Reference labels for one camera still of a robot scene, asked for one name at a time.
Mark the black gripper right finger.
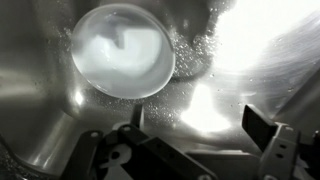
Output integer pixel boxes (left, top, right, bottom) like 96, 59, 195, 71
241, 103, 320, 180

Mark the white cup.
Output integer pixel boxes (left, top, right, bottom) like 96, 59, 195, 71
70, 3, 177, 100

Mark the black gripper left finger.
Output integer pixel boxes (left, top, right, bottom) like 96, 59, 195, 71
59, 103, 218, 180

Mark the stainless steel sink basin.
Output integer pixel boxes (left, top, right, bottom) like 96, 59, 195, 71
0, 0, 320, 180

